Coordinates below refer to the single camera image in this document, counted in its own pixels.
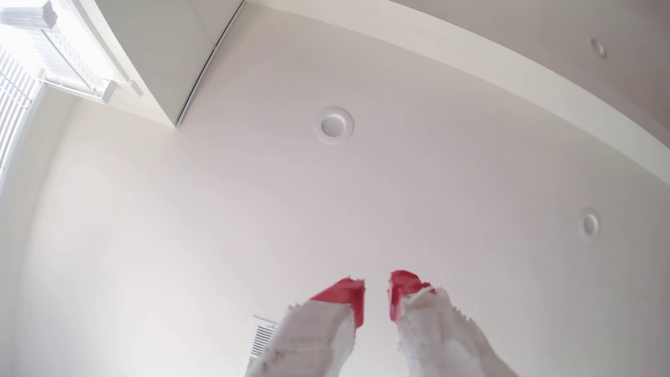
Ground white window blinds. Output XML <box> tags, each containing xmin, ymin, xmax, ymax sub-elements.
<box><xmin>0</xmin><ymin>0</ymin><xmax>118</xmax><ymax>179</ymax></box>

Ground white air vent grille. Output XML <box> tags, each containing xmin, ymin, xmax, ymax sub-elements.
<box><xmin>243</xmin><ymin>316</ymin><xmax>279</xmax><ymax>377</ymax></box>

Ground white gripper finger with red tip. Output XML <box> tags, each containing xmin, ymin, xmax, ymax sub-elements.
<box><xmin>246</xmin><ymin>278</ymin><xmax>366</xmax><ymax>377</ymax></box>
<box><xmin>388</xmin><ymin>270</ymin><xmax>519</xmax><ymax>377</ymax></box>

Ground white overhead cabinet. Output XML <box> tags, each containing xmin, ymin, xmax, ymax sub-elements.
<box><xmin>79</xmin><ymin>0</ymin><xmax>247</xmax><ymax>129</ymax></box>

